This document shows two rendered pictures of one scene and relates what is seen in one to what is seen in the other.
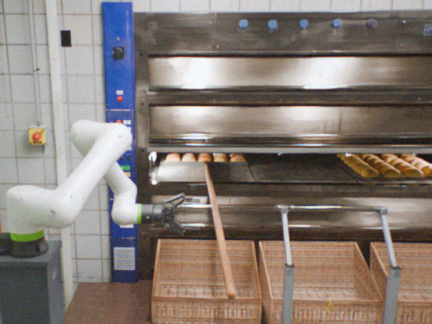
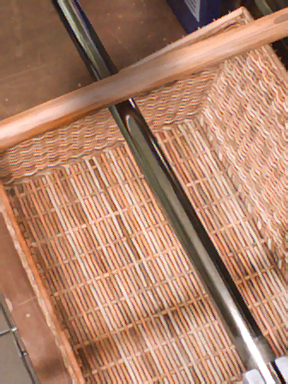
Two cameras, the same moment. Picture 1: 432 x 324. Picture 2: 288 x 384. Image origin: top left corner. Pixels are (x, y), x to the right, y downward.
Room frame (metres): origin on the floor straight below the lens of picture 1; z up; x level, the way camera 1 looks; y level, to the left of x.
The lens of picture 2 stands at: (2.25, -0.76, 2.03)
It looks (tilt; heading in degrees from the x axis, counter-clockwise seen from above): 60 degrees down; 65
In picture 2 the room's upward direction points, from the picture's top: 2 degrees counter-clockwise
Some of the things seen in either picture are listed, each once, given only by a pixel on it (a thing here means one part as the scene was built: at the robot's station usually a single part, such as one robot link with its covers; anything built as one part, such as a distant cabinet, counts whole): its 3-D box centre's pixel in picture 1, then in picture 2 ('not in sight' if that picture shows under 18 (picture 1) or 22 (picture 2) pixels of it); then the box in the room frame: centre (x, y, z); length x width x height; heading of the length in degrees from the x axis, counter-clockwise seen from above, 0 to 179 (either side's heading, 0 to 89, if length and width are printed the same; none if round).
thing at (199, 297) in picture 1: (205, 279); (183, 235); (2.58, -0.17, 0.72); 0.56 x 0.49 x 0.28; 87
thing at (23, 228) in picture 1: (28, 211); not in sight; (1.83, 0.54, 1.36); 0.16 x 0.13 x 0.19; 61
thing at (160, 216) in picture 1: (163, 214); not in sight; (2.29, 0.04, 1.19); 0.09 x 0.07 x 0.08; 89
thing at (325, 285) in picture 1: (315, 281); not in sight; (2.56, -0.76, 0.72); 0.56 x 0.49 x 0.28; 89
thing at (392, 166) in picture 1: (386, 162); not in sight; (3.25, -1.36, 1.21); 0.61 x 0.48 x 0.06; 178
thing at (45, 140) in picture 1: (38, 135); not in sight; (2.83, 0.74, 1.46); 0.10 x 0.07 x 0.10; 88
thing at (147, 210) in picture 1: (148, 214); not in sight; (2.30, 0.12, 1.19); 0.12 x 0.06 x 0.09; 179
